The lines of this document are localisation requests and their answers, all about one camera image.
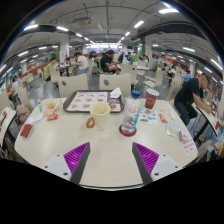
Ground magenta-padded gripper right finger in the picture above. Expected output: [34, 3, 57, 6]
[131, 141, 184, 186]

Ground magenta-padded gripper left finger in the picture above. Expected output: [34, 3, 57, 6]
[39, 141, 92, 185]

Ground clear bottle with blue cap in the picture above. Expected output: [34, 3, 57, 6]
[120, 89, 143, 134]

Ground flat round red coaster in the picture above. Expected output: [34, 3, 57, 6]
[118, 124, 138, 138]

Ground clear plastic packet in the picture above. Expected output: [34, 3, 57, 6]
[165, 120, 183, 141]

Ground colourful printed paper leaflet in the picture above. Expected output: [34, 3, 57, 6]
[138, 106, 159, 127]

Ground white slip with pink print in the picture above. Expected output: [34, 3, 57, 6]
[180, 137, 198, 157]

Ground small red sauce packet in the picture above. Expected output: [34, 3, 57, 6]
[158, 113, 168, 124]

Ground small flat red packet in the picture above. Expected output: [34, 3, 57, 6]
[46, 113, 59, 122]

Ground flat red box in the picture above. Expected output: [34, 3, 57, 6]
[20, 123, 33, 139]

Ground white paper receipt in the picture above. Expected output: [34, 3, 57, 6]
[25, 113, 45, 126]

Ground clear plastic snack bag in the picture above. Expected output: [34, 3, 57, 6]
[41, 98, 64, 117]

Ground brown food tray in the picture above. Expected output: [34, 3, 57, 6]
[62, 89, 126, 114]

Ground red paper cup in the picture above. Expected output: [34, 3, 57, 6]
[144, 87, 160, 110]

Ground neighbouring cream table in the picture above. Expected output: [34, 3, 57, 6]
[191, 106, 221, 144]
[0, 106, 18, 148]

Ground pink backpack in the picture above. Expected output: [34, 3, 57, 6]
[15, 104, 32, 125]

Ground white paper napkin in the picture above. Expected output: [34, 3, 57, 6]
[109, 87, 123, 99]

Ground beige chair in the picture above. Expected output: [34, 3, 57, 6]
[17, 87, 34, 111]
[98, 72, 132, 98]
[58, 73, 90, 98]

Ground person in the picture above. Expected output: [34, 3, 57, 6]
[173, 73, 213, 127]
[73, 51, 90, 76]
[10, 77, 20, 98]
[43, 57, 58, 83]
[100, 49, 121, 74]

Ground ceiling air conditioner unit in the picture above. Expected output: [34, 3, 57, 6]
[71, 16, 93, 28]

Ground ceiling lights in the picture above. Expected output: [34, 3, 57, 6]
[0, 6, 224, 79]

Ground cream mug with brown handle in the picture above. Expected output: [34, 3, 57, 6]
[85, 102, 111, 130]

